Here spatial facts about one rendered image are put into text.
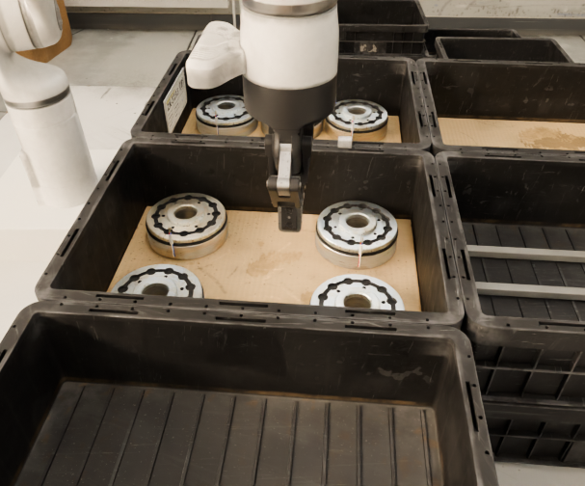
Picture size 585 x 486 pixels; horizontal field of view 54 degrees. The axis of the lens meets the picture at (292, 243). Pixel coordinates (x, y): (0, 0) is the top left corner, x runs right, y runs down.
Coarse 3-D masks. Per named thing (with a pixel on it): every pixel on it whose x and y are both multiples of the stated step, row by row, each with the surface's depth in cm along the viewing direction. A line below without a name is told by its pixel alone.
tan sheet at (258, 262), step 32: (256, 224) 78; (128, 256) 73; (160, 256) 73; (224, 256) 73; (256, 256) 73; (288, 256) 73; (320, 256) 73; (224, 288) 68; (256, 288) 68; (288, 288) 68; (416, 288) 68
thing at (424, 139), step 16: (176, 64) 94; (416, 80) 90; (160, 96) 85; (416, 96) 85; (144, 112) 81; (416, 112) 81; (144, 128) 79; (416, 128) 79; (320, 144) 75; (336, 144) 75; (352, 144) 75; (368, 144) 75; (384, 144) 75; (400, 144) 75; (416, 144) 75
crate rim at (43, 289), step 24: (144, 144) 75; (168, 144) 75; (192, 144) 75; (216, 144) 75; (240, 144) 75; (120, 168) 71; (432, 168) 70; (96, 192) 66; (432, 192) 69; (432, 216) 63; (72, 240) 60; (48, 264) 57; (48, 288) 54; (456, 288) 54; (264, 312) 52; (288, 312) 52; (312, 312) 52; (336, 312) 52; (360, 312) 52; (384, 312) 52; (408, 312) 52; (432, 312) 52; (456, 312) 52
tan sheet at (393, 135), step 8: (192, 112) 103; (192, 120) 101; (392, 120) 101; (184, 128) 98; (192, 128) 98; (256, 128) 98; (392, 128) 98; (256, 136) 96; (264, 136) 96; (320, 136) 96; (328, 136) 96; (392, 136) 96; (400, 136) 96
